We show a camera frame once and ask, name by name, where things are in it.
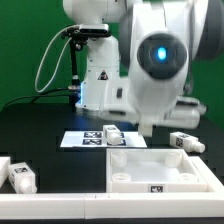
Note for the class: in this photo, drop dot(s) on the white U-shaped fence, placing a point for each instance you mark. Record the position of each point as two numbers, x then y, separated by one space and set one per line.
118 205

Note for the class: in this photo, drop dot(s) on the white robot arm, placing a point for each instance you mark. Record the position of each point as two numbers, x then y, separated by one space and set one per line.
140 55

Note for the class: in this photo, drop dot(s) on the white tag paper sheet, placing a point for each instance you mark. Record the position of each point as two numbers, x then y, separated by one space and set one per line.
75 139

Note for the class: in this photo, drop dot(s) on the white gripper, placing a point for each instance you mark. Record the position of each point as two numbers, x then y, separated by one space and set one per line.
185 114

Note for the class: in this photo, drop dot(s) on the black camera on stand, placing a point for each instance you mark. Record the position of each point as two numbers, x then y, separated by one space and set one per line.
78 36

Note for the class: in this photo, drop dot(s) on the white square tabletop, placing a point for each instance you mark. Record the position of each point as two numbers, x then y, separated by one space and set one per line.
152 171

